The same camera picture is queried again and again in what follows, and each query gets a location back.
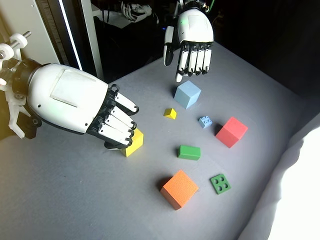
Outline green rectangular block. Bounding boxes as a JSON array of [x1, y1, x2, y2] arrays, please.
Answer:
[[177, 144, 201, 161]]

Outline spare white robot hand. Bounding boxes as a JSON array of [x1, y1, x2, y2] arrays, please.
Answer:
[[120, 1, 153, 23]]

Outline small yellow block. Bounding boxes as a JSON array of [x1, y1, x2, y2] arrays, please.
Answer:
[[163, 107, 178, 120]]

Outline green lego brick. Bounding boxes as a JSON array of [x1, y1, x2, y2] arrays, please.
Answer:
[[209, 173, 232, 195]]

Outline large orange cube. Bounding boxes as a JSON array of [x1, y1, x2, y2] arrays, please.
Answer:
[[159, 169, 200, 211]]

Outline small blue studded brick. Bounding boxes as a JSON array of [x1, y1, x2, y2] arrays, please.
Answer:
[[198, 115, 214, 129]]

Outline large light blue cube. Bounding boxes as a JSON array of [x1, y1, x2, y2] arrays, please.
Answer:
[[173, 79, 202, 110]]

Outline large yellow cube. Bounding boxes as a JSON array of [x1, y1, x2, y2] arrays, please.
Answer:
[[119, 127, 145, 158]]

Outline white cabinet frame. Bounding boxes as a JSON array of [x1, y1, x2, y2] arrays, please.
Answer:
[[0, 0, 105, 83]]

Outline large red cube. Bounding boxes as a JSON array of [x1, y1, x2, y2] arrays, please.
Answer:
[[215, 116, 249, 149]]

